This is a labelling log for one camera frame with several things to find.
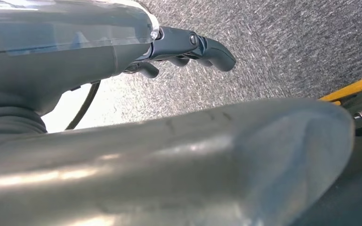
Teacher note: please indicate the yellow floor tape square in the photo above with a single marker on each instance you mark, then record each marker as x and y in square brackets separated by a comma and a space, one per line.
[355, 88]

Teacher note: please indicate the grey robot leg shell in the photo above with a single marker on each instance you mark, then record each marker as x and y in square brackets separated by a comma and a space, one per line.
[168, 171]

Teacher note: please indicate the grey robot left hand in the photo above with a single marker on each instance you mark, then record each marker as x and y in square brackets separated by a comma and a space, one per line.
[59, 46]

